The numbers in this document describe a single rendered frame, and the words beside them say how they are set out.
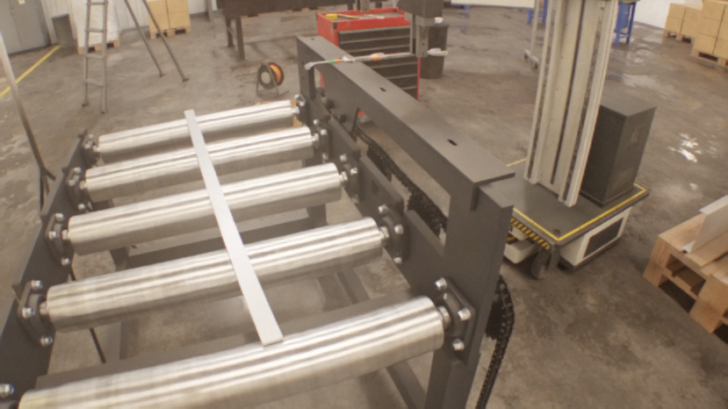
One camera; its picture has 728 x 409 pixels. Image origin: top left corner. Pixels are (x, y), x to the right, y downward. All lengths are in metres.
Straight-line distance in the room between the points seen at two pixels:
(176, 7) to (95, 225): 7.95
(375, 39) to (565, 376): 2.61
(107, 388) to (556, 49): 2.12
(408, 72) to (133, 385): 3.21
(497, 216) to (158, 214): 0.88
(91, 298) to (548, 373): 1.67
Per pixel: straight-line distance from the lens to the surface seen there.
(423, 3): 0.98
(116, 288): 1.03
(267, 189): 1.24
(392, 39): 3.51
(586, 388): 1.99
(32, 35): 11.23
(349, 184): 1.32
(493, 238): 0.74
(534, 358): 2.01
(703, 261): 2.42
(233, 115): 1.77
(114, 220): 1.27
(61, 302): 1.08
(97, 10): 9.14
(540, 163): 2.46
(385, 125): 1.03
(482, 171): 0.77
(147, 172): 1.51
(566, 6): 2.23
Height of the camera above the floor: 1.54
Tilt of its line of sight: 31 degrees down
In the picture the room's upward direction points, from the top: 1 degrees counter-clockwise
